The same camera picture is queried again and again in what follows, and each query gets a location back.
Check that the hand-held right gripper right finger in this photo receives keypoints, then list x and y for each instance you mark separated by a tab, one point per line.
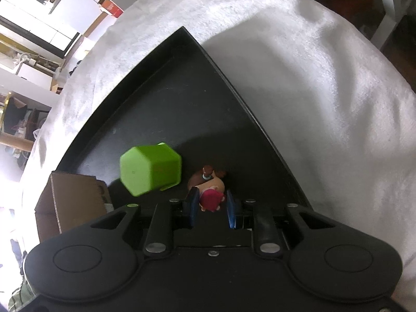
231	209

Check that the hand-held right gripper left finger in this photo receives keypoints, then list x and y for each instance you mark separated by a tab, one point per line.
194	208

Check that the brown-haired toy figurine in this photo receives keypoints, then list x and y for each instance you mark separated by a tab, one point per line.
211	193

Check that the black rectangular tray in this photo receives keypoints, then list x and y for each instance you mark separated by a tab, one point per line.
182	104

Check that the brown cardboard box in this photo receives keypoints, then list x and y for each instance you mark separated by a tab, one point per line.
74	198

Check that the green toy block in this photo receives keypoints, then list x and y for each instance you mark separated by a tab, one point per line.
149	169

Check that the orange cardboard box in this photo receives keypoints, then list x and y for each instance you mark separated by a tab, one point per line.
112	6

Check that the white storage cabinet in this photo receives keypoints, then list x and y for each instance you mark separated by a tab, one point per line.
42	22

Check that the white table leg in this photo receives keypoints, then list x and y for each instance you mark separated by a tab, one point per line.
388	3

